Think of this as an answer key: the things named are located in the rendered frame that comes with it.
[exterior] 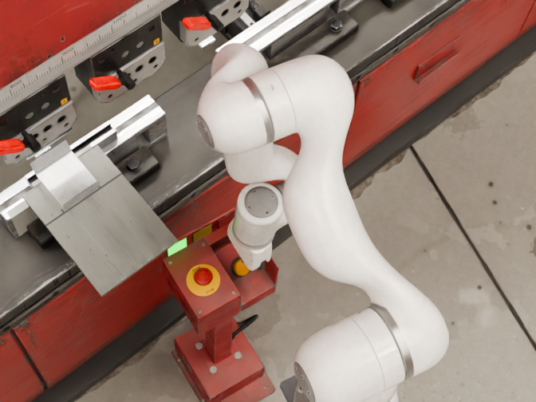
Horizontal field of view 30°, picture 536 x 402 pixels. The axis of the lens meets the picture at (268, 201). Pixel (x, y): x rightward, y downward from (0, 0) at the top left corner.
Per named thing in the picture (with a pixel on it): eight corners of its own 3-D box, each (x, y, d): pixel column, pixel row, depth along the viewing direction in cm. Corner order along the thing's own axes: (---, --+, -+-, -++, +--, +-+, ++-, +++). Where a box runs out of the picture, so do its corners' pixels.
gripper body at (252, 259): (223, 216, 194) (220, 234, 205) (250, 260, 192) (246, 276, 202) (256, 198, 196) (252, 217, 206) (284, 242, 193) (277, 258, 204)
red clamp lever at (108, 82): (99, 86, 169) (137, 82, 177) (85, 70, 170) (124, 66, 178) (95, 94, 170) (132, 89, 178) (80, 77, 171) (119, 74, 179)
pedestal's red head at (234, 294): (199, 336, 220) (198, 310, 203) (163, 277, 225) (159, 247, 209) (276, 292, 225) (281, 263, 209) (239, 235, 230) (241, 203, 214)
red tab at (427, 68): (418, 84, 262) (423, 70, 256) (413, 79, 263) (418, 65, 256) (459, 55, 267) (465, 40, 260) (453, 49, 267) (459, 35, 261)
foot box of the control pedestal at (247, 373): (215, 427, 277) (215, 418, 266) (171, 352, 285) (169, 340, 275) (276, 391, 282) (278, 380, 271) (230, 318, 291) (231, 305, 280)
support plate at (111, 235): (102, 297, 188) (101, 295, 187) (22, 197, 195) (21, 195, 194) (178, 242, 193) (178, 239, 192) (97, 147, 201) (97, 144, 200)
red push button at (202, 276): (199, 293, 212) (199, 287, 209) (190, 277, 213) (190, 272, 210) (216, 284, 213) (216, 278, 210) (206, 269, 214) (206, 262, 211)
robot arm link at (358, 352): (409, 396, 163) (439, 356, 141) (308, 446, 159) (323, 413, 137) (373, 332, 167) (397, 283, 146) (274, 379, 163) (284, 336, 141)
